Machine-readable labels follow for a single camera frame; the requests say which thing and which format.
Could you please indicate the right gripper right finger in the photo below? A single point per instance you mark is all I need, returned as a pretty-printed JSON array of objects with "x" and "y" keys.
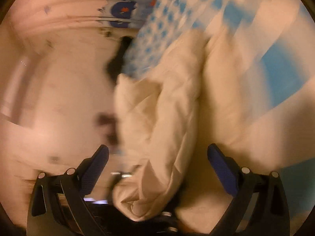
[{"x": 270, "y": 215}]

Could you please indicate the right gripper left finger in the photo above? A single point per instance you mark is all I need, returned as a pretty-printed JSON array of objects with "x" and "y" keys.
[{"x": 45, "y": 215}]

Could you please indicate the white quilted puffer jacket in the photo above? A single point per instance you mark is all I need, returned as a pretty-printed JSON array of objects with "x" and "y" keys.
[{"x": 166, "y": 121}]

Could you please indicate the blue checkered plastic bed cover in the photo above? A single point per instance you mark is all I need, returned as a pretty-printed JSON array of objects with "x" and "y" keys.
[{"x": 257, "y": 99}]

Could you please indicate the black clothes pile at headboard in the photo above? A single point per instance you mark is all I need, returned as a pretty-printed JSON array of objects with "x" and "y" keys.
[{"x": 115, "y": 65}]

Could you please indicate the whale print curtain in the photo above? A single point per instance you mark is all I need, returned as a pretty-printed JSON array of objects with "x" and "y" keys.
[{"x": 29, "y": 15}]

